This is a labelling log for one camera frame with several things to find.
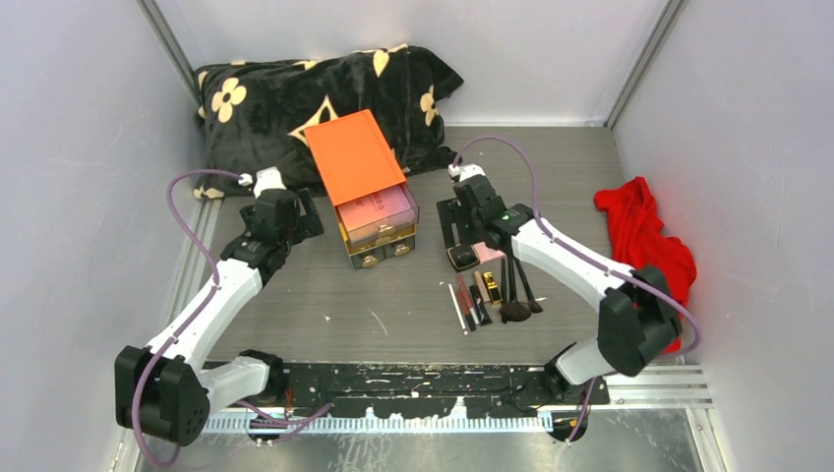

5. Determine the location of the small pink compact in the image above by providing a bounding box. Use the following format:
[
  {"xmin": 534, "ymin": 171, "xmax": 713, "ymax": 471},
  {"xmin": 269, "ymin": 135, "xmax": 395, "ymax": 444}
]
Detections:
[{"xmin": 472, "ymin": 242, "xmax": 506, "ymax": 265}]

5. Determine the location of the black gold compact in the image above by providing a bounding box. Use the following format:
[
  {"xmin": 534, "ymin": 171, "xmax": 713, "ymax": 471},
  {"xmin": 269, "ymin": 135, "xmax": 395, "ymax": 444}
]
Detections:
[{"xmin": 446, "ymin": 244, "xmax": 481, "ymax": 272}]

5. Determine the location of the clear top drawer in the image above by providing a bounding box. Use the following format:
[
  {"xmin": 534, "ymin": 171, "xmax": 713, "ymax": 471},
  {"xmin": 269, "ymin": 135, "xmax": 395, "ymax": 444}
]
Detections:
[{"xmin": 334, "ymin": 183, "xmax": 421, "ymax": 246}]

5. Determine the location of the large pink eyeshadow palette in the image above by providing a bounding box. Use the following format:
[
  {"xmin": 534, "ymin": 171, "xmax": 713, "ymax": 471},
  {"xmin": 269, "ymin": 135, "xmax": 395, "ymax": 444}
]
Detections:
[{"xmin": 338, "ymin": 185, "xmax": 414, "ymax": 234}]

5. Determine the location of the orange drawer organizer box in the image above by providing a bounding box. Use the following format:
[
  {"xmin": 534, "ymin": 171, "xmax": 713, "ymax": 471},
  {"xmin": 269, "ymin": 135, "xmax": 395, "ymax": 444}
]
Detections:
[{"xmin": 305, "ymin": 110, "xmax": 420, "ymax": 269}]

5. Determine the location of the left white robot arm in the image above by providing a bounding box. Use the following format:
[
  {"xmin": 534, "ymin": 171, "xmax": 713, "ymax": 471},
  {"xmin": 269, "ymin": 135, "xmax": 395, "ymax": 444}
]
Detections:
[{"xmin": 114, "ymin": 189, "xmax": 324, "ymax": 446}]

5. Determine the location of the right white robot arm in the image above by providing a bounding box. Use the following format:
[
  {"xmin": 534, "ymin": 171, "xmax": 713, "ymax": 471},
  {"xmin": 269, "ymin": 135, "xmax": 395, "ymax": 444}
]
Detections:
[{"xmin": 449, "ymin": 165, "xmax": 683, "ymax": 404}]

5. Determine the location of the white makeup pencil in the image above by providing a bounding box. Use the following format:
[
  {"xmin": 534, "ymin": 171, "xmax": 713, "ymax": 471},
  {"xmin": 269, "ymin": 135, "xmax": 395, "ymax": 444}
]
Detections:
[{"xmin": 447, "ymin": 283, "xmax": 469, "ymax": 335}]

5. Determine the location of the beige concealer tube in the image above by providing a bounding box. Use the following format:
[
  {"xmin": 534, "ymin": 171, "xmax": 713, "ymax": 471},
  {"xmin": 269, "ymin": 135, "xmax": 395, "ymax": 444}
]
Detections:
[{"xmin": 473, "ymin": 270, "xmax": 492, "ymax": 306}]

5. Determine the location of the gold lipstick tube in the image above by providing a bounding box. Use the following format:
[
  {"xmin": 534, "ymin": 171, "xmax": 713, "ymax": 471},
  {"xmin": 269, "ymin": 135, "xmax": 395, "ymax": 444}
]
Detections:
[{"xmin": 482, "ymin": 271, "xmax": 504, "ymax": 307}]

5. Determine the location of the black mascara tube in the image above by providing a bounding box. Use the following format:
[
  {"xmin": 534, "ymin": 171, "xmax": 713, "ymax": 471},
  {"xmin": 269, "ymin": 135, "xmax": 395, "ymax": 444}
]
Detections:
[{"xmin": 469, "ymin": 285, "xmax": 493, "ymax": 326}]

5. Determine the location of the black floral blanket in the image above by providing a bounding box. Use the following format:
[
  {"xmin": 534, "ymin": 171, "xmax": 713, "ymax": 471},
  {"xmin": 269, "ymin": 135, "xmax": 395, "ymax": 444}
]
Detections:
[{"xmin": 193, "ymin": 44, "xmax": 464, "ymax": 200}]

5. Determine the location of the red cloth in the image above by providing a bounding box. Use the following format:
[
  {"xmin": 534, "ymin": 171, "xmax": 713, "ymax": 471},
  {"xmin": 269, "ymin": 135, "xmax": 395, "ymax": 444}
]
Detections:
[{"xmin": 593, "ymin": 176, "xmax": 698, "ymax": 354}]

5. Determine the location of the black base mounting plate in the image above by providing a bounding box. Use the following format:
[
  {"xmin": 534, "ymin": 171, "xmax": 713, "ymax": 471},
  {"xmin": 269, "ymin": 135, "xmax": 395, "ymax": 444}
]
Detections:
[{"xmin": 202, "ymin": 362, "xmax": 611, "ymax": 421}]

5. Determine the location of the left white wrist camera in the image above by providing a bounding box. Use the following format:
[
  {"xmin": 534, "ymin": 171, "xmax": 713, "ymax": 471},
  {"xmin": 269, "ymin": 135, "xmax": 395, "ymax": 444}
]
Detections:
[{"xmin": 237, "ymin": 166, "xmax": 287, "ymax": 199}]

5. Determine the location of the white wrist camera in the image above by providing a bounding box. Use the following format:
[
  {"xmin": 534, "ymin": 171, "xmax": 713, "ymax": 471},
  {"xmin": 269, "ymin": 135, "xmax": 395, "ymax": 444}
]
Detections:
[
  {"xmin": 447, "ymin": 163, "xmax": 486, "ymax": 184},
  {"xmin": 237, "ymin": 166, "xmax": 287, "ymax": 199}
]

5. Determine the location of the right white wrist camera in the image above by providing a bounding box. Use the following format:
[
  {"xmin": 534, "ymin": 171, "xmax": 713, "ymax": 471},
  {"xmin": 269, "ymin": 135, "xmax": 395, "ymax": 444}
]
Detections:
[{"xmin": 447, "ymin": 163, "xmax": 486, "ymax": 184}]

